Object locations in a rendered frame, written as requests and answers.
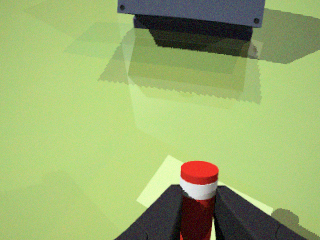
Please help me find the grey square panel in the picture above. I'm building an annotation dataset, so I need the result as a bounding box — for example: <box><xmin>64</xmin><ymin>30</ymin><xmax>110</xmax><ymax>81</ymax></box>
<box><xmin>117</xmin><ymin>0</ymin><xmax>265</xmax><ymax>41</ymax></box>

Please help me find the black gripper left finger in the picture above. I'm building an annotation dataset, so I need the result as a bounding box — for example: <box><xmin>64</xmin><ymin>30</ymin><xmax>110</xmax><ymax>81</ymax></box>
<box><xmin>115</xmin><ymin>184</ymin><xmax>183</xmax><ymax>240</ymax></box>

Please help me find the dark red peg with white band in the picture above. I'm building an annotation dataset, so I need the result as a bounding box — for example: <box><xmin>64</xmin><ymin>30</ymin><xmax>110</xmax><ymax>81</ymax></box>
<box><xmin>179</xmin><ymin>160</ymin><xmax>219</xmax><ymax>240</ymax></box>

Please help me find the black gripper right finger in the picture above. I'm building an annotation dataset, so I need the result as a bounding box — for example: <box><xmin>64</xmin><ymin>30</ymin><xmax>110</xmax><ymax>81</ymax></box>
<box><xmin>213</xmin><ymin>185</ymin><xmax>305</xmax><ymax>240</ymax></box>

